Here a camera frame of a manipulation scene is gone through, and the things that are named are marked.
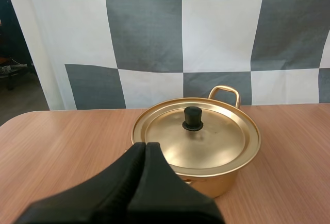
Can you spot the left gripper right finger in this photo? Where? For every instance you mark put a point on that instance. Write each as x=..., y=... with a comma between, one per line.
x=165, y=195

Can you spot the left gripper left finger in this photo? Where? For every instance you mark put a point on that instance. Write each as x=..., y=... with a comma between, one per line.
x=103, y=185

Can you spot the gold lid with black knob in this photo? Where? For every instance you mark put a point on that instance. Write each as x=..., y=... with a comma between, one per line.
x=206, y=141

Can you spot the checked cloth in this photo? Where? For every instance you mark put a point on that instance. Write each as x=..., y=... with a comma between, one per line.
x=165, y=41

